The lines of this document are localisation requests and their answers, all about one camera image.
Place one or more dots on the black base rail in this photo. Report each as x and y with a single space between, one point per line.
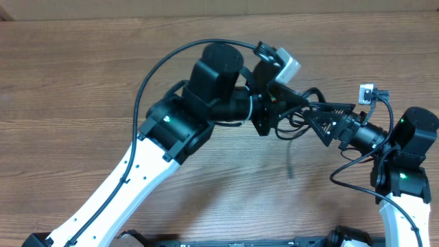
317 241

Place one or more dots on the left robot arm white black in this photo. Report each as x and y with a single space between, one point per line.
221 91

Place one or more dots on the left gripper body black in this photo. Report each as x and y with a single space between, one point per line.
264 112

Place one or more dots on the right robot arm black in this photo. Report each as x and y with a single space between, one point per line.
399 183

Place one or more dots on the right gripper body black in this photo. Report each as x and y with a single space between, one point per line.
345 127

